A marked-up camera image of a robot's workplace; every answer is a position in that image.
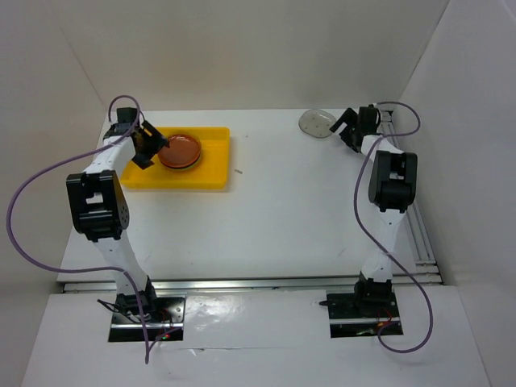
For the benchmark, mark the aluminium rail right side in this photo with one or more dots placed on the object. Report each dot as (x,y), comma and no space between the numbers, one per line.
(400,242)

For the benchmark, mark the green plate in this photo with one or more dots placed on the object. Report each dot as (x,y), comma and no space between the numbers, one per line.
(189,168)

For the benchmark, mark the aluminium rail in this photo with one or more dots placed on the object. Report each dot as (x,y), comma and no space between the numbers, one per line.
(400,242)
(250,284)

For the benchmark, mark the yellow plastic bin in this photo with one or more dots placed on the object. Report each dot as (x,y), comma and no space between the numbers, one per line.
(210,173)

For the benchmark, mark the aluminium rail front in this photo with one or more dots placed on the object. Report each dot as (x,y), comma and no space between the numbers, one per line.
(250,284)

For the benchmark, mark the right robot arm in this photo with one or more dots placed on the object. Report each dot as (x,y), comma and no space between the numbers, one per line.
(365,292)

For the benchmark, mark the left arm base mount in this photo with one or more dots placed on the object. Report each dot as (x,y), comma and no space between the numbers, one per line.
(166,324)

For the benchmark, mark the grey translucent plate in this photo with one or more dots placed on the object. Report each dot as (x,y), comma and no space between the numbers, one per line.
(181,147)
(317,123)

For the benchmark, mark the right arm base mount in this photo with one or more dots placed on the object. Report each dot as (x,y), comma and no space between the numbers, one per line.
(347,320)

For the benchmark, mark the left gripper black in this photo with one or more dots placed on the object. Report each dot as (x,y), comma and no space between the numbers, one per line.
(156,135)

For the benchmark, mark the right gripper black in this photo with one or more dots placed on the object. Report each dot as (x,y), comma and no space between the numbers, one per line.
(351,118)

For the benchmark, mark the orange plate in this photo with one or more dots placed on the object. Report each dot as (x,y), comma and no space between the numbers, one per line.
(166,162)

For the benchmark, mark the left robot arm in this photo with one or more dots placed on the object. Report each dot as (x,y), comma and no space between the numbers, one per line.
(100,211)

